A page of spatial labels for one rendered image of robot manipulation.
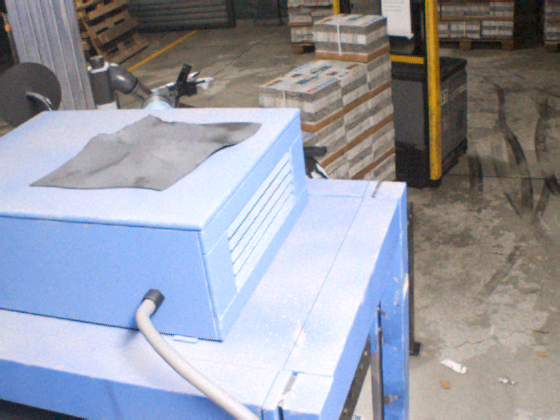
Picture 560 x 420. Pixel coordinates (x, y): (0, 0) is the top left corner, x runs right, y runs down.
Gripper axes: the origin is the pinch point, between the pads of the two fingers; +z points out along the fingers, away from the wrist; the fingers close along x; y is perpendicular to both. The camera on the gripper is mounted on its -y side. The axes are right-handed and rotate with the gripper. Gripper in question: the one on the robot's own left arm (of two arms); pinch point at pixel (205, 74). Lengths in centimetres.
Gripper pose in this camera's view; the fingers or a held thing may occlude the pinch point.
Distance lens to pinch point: 356.3
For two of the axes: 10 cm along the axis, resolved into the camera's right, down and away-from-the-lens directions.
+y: 0.1, 8.4, 5.5
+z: 7.2, -3.8, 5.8
